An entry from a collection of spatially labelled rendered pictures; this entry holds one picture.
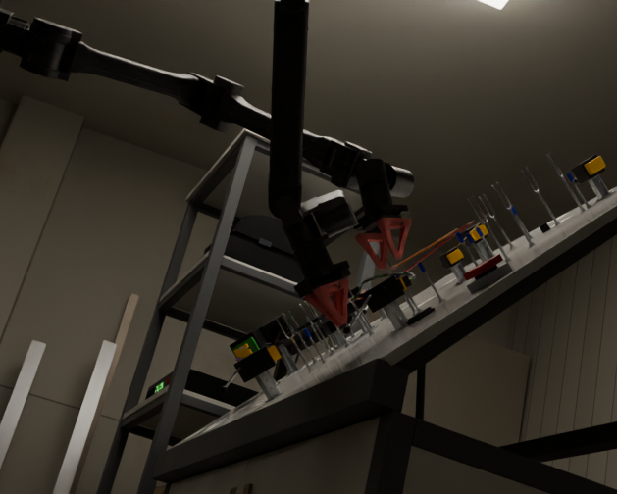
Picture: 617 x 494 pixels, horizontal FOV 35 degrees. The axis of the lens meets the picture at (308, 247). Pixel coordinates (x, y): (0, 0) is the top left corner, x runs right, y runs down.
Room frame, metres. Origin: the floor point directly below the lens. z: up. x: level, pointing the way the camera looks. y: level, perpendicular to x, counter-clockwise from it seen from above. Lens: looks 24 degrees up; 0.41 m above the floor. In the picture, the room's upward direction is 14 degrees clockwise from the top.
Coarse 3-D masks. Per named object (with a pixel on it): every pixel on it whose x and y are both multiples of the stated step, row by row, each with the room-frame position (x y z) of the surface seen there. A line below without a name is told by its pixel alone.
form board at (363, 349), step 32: (576, 224) 1.55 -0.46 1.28; (512, 256) 1.76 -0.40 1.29; (544, 256) 1.40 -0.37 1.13; (448, 288) 1.98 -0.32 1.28; (384, 320) 2.33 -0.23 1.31; (448, 320) 1.36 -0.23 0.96; (352, 352) 1.83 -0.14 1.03; (384, 352) 1.39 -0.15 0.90; (288, 384) 2.05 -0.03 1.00; (224, 416) 2.41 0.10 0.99
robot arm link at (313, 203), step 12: (336, 192) 1.54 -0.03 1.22; (276, 204) 1.52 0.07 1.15; (288, 204) 1.52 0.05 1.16; (312, 204) 1.55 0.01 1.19; (324, 204) 1.53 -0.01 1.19; (336, 204) 1.53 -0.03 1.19; (348, 204) 1.55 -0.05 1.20; (288, 216) 1.53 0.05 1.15; (300, 216) 1.53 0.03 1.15; (324, 216) 1.55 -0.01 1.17; (336, 216) 1.54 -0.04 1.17; (348, 216) 1.54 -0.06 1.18; (324, 228) 1.56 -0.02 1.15; (336, 228) 1.56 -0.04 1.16; (348, 228) 1.57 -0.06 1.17
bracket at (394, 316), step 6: (390, 306) 1.65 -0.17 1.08; (396, 306) 1.66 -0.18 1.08; (390, 312) 1.66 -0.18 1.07; (396, 312) 1.66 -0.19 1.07; (402, 312) 1.66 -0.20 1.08; (390, 318) 1.67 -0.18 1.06; (396, 318) 1.66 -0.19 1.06; (402, 318) 1.66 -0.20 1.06; (396, 324) 1.67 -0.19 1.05; (402, 324) 1.66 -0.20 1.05
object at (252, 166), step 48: (240, 144) 2.54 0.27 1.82; (192, 192) 2.97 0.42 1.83; (240, 192) 2.50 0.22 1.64; (192, 288) 2.81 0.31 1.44; (240, 288) 2.71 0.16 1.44; (288, 288) 2.57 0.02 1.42; (192, 336) 2.50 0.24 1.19; (240, 336) 3.11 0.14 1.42; (144, 432) 3.04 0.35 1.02; (192, 432) 2.94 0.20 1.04; (144, 480) 2.49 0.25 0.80
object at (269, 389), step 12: (264, 348) 1.88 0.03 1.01; (240, 360) 1.87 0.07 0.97; (252, 360) 1.87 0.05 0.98; (264, 360) 1.88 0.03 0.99; (240, 372) 1.90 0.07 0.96; (252, 372) 1.87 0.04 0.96; (264, 372) 1.89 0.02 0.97; (228, 384) 1.88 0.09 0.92; (264, 384) 1.90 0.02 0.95; (276, 396) 1.89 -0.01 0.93
